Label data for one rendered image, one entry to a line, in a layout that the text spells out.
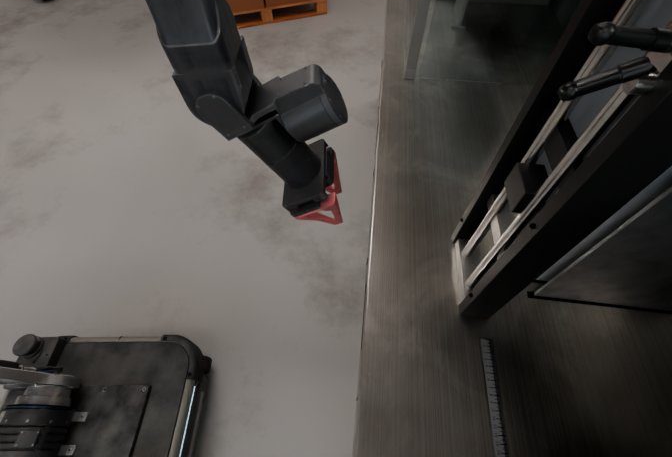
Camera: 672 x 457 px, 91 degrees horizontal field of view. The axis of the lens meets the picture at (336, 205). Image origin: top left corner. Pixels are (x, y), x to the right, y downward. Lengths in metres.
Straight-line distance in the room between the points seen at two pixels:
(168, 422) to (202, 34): 1.19
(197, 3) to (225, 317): 1.42
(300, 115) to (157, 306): 1.48
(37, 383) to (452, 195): 1.24
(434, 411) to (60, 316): 1.69
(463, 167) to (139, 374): 1.21
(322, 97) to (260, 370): 1.29
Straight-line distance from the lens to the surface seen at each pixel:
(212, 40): 0.33
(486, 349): 0.63
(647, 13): 0.41
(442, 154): 0.84
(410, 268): 0.64
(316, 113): 0.36
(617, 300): 0.75
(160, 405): 1.35
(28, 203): 2.50
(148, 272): 1.85
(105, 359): 1.48
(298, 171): 0.42
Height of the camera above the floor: 1.47
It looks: 54 degrees down
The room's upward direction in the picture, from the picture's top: straight up
